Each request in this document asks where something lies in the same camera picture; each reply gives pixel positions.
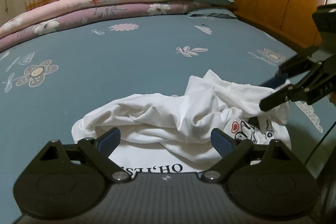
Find purple floral folded quilt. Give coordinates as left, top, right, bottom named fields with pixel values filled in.
left=1, top=0, right=211, bottom=52

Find white printed long-sleeve shirt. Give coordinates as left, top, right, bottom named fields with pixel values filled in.
left=71, top=71, right=291, bottom=176

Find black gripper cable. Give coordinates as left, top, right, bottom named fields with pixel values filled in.
left=303, top=118, right=336, bottom=169

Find teal floral bed sheet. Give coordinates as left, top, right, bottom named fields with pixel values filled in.
left=1, top=15, right=335, bottom=223

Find lower teal pillow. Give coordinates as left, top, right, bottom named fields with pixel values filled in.
left=187, top=7, right=237, bottom=19

